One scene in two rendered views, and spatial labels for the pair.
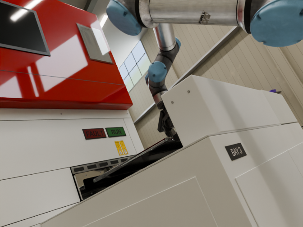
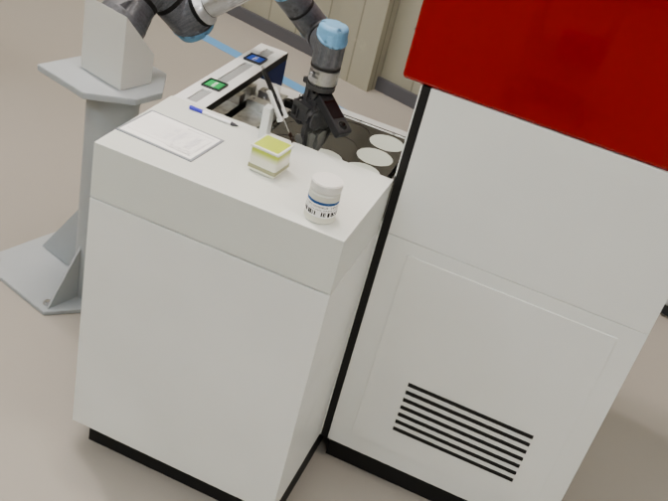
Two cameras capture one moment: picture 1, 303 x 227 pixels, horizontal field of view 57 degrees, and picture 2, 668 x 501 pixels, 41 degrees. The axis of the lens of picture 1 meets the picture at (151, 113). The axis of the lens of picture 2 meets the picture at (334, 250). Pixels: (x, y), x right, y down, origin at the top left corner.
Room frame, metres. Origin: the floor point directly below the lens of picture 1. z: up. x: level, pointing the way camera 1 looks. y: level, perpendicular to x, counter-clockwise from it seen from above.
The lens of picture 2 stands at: (3.17, -0.65, 1.97)
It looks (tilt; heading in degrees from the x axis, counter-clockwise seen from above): 32 degrees down; 160
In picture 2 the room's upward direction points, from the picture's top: 15 degrees clockwise
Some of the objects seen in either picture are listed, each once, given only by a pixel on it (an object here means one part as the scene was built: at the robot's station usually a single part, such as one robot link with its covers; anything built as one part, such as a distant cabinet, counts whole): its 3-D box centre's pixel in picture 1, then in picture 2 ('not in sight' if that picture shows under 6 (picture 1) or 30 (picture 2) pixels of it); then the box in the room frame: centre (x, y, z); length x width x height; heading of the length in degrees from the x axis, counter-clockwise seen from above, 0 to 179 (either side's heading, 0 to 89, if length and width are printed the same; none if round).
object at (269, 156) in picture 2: not in sight; (269, 156); (1.37, -0.21, 1.00); 0.07 x 0.07 x 0.07; 52
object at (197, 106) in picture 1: (233, 112); (231, 94); (0.81, -0.22, 0.89); 0.55 x 0.09 x 0.14; 147
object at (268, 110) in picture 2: not in sight; (274, 114); (1.21, -0.18, 1.03); 0.06 x 0.04 x 0.13; 57
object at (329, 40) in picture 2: (156, 83); (329, 45); (1.17, -0.07, 1.21); 0.09 x 0.08 x 0.11; 8
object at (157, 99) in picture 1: (163, 99); (322, 76); (1.17, -0.07, 1.13); 0.08 x 0.08 x 0.05
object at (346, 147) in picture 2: (157, 155); (338, 143); (1.07, 0.04, 0.90); 0.34 x 0.34 x 0.01; 57
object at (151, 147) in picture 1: (126, 162); (359, 122); (0.92, 0.14, 0.90); 0.37 x 0.01 x 0.01; 57
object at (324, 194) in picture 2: not in sight; (323, 198); (1.56, -0.12, 1.01); 0.07 x 0.07 x 0.10
